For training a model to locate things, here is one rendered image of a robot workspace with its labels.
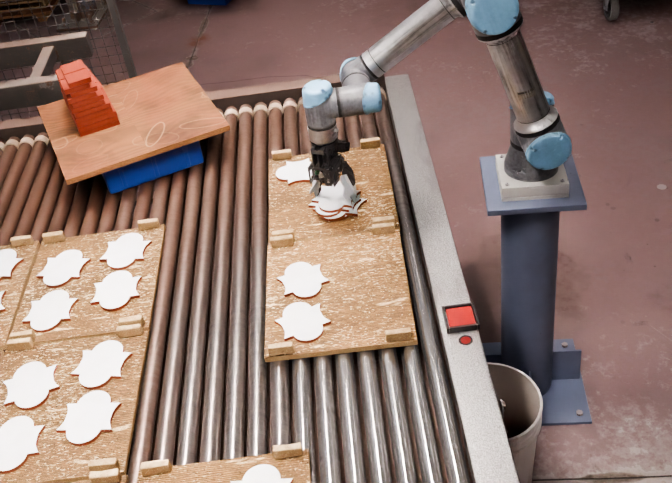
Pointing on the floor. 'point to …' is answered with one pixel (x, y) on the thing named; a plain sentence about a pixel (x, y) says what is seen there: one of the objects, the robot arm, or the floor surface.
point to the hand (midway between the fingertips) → (336, 196)
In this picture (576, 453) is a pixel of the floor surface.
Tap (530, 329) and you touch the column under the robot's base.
